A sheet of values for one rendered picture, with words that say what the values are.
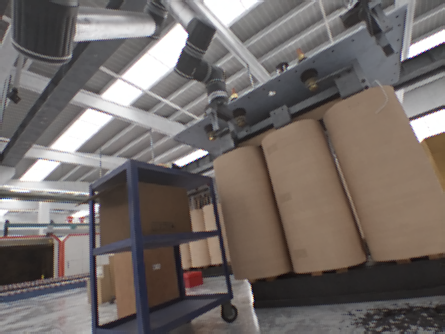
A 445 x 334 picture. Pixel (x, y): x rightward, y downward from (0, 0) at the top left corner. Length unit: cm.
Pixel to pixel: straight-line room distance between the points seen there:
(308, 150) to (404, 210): 57
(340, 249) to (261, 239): 46
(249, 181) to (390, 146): 82
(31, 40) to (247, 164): 124
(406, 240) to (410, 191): 23
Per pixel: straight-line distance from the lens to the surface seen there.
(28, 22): 110
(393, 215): 131
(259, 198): 150
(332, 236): 133
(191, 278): 332
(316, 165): 138
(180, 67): 117
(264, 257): 147
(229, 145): 170
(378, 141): 136
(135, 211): 108
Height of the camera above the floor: 43
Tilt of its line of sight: 18 degrees up
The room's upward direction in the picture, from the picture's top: 11 degrees counter-clockwise
